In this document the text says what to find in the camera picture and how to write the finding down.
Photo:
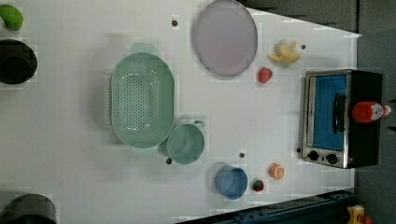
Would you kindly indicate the green oval colander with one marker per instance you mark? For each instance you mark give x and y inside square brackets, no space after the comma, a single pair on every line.
[142,92]

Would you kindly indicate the red toy strawberry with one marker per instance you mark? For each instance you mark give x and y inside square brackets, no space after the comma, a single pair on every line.
[265,75]

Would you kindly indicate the red ketchup bottle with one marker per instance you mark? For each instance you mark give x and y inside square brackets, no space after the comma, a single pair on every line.
[365,112]

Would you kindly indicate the blue metal frame rail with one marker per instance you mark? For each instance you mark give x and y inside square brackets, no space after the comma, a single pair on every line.
[326,208]

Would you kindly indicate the silver black toaster oven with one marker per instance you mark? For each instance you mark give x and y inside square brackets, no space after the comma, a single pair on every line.
[331,136]

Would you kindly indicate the peeled toy banana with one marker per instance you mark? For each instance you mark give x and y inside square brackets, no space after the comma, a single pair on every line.
[285,52]

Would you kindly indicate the green cup with handle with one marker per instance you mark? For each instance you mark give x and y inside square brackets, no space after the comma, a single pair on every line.
[186,142]

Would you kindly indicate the green toy vegetable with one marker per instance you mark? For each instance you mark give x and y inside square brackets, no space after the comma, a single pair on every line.
[12,17]

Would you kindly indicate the yellow red clamp object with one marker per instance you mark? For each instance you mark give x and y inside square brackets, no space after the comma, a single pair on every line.
[357,215]

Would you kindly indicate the small red green toy fruit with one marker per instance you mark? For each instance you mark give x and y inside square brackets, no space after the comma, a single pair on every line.
[257,185]

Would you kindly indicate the grey round plate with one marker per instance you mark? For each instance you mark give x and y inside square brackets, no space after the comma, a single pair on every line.
[225,38]

